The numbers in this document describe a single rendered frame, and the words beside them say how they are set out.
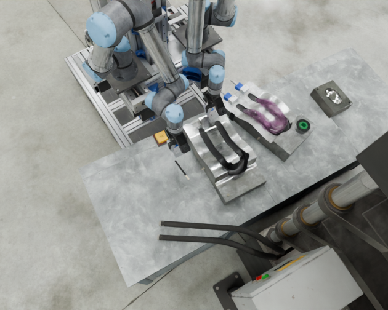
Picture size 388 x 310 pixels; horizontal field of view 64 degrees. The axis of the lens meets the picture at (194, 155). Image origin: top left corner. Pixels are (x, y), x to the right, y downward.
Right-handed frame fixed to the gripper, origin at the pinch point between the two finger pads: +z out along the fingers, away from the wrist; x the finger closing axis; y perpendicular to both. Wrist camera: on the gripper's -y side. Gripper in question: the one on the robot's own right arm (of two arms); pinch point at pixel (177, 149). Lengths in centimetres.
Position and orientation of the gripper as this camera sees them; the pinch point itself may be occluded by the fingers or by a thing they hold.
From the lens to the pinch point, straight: 164.7
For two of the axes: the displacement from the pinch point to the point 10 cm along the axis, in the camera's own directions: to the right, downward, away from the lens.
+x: -8.8, 4.2, -2.2
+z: -0.3, 4.1, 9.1
